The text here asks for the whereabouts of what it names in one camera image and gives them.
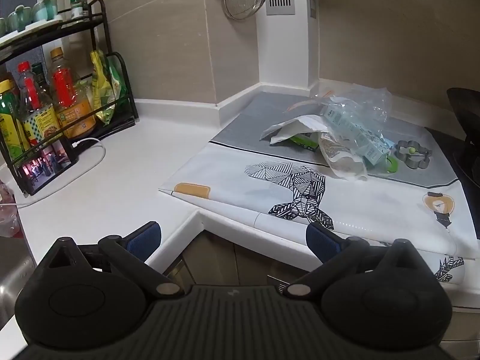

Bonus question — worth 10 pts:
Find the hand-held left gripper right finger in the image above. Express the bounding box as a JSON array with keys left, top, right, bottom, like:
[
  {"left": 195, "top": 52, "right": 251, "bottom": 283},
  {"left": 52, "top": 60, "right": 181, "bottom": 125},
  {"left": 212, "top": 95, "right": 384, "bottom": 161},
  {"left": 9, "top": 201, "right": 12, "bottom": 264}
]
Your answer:
[{"left": 281, "top": 222, "right": 437, "bottom": 298}]

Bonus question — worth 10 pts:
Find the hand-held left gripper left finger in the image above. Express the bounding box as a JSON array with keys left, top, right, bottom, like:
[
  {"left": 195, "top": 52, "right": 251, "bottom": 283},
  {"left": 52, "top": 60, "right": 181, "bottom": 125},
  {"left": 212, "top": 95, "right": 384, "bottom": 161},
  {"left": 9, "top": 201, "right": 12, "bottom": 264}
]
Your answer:
[{"left": 35, "top": 221, "right": 185, "bottom": 298}]

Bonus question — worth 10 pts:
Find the green white pouch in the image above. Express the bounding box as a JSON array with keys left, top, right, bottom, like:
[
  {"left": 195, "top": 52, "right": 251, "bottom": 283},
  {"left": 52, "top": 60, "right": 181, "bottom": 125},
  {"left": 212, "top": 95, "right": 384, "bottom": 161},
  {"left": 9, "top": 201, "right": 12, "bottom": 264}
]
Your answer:
[{"left": 289, "top": 130, "right": 369, "bottom": 181}]

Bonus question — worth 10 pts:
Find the white paper towel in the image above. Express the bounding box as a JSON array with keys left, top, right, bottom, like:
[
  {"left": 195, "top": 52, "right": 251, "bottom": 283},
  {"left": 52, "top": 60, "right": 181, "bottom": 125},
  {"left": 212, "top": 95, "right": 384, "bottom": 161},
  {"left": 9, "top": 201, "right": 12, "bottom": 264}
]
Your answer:
[{"left": 260, "top": 115, "right": 331, "bottom": 146}]

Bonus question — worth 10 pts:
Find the clear plastic bag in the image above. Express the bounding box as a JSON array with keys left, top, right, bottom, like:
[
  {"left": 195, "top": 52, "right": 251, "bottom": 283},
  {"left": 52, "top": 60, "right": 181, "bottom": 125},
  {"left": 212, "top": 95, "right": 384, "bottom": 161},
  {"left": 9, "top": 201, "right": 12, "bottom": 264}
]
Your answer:
[{"left": 287, "top": 85, "right": 394, "bottom": 147}]

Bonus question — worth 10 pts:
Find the printed white grey mat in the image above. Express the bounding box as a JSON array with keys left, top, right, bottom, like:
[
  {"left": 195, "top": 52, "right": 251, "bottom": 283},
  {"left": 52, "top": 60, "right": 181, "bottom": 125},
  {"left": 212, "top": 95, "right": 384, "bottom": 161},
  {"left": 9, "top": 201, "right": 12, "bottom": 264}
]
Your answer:
[{"left": 157, "top": 91, "right": 480, "bottom": 284}]

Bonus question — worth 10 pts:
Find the light blue printed carton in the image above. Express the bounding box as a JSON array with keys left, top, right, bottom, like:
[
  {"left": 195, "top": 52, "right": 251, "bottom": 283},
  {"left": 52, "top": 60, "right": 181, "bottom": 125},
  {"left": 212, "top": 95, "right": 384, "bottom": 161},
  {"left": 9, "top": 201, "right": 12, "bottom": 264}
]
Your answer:
[{"left": 322, "top": 105, "right": 394, "bottom": 167}]

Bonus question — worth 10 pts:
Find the black smartphone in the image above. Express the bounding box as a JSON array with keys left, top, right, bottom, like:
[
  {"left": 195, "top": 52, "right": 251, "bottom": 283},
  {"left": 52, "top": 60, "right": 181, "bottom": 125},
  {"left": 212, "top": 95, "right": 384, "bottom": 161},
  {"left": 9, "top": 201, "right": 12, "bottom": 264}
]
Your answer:
[{"left": 17, "top": 137, "right": 79, "bottom": 196}]

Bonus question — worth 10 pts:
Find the green yellow snack bag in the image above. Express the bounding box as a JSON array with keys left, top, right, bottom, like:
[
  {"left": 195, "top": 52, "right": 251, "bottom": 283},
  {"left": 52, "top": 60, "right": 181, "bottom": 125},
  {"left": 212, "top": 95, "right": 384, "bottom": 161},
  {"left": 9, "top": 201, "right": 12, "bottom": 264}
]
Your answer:
[{"left": 90, "top": 50, "right": 128, "bottom": 126}]

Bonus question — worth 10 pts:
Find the yellow cap oil bottle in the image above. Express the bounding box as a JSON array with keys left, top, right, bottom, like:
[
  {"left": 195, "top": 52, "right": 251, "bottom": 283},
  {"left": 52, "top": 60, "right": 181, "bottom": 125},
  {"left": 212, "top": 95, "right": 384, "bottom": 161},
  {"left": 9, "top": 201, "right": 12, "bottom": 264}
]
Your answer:
[{"left": 49, "top": 47, "right": 96, "bottom": 139}]

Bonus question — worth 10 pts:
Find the red cap sauce bottle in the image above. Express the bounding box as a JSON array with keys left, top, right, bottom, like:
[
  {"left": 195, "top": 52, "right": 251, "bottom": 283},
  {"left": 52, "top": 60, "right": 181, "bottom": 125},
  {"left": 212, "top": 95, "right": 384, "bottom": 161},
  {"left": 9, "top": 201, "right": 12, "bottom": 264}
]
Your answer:
[{"left": 17, "top": 61, "right": 62, "bottom": 147}]

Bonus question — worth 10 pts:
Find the green bottle yellow cap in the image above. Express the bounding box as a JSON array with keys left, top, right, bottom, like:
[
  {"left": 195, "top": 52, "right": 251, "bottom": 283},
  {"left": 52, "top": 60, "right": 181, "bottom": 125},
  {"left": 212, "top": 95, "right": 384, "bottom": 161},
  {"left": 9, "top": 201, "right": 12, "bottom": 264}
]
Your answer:
[{"left": 0, "top": 79, "right": 31, "bottom": 162}]

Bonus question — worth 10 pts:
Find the dark green cap bottle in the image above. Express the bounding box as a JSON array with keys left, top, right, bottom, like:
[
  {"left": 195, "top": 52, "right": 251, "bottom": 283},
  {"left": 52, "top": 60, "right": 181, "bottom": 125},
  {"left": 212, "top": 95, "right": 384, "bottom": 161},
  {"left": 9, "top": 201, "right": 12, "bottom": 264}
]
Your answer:
[{"left": 32, "top": 62, "right": 51, "bottom": 94}]

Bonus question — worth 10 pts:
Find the white tray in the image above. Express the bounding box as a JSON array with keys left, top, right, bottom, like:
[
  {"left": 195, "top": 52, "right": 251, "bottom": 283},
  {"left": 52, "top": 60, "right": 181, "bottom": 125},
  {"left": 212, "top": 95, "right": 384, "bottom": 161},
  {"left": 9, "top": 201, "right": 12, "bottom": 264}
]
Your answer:
[{"left": 0, "top": 17, "right": 64, "bottom": 44}]

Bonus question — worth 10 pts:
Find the green lid spice jar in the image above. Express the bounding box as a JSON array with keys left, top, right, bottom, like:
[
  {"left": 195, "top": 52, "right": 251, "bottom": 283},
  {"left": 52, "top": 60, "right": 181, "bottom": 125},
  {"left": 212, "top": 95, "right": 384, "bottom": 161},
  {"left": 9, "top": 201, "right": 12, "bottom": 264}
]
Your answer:
[{"left": 69, "top": 0, "right": 91, "bottom": 19}]

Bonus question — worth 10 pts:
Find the white charging cable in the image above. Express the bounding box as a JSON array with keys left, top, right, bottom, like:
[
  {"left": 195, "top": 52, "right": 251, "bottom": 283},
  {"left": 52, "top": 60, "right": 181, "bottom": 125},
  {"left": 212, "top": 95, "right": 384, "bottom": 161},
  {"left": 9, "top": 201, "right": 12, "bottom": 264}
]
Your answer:
[{"left": 0, "top": 137, "right": 106, "bottom": 208}]

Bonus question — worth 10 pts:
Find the flower shaped metal egg ring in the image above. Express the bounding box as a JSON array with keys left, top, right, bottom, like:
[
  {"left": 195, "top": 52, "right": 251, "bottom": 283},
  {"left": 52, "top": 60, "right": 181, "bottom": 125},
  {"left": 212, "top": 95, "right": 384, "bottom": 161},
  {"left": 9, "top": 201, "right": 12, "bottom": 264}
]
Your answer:
[{"left": 395, "top": 140, "right": 433, "bottom": 170}]

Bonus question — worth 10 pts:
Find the black wire spice rack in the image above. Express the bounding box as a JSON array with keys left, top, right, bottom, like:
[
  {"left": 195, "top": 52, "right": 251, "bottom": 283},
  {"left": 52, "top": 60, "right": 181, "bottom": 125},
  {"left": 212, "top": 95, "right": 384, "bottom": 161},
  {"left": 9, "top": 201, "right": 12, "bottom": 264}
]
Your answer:
[{"left": 0, "top": 0, "right": 137, "bottom": 196}]

